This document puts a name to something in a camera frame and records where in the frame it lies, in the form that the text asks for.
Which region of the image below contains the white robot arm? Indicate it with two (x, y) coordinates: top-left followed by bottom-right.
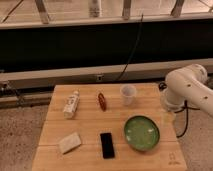
(160, 64), (213, 116)

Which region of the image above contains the red-brown elongated object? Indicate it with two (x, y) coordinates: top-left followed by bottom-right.
(98, 93), (107, 111)

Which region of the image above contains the white plastic bottle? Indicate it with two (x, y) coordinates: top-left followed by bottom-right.
(63, 91), (79, 119)

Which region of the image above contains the black rectangular block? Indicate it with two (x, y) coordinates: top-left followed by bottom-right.
(100, 133), (115, 159)

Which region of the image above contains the beige sponge block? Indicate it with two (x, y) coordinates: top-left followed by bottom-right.
(59, 132), (82, 154)

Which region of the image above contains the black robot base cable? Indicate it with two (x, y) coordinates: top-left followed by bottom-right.
(157, 81), (201, 139)

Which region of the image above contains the black hanging cable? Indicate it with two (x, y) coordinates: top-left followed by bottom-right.
(114, 13), (144, 82)

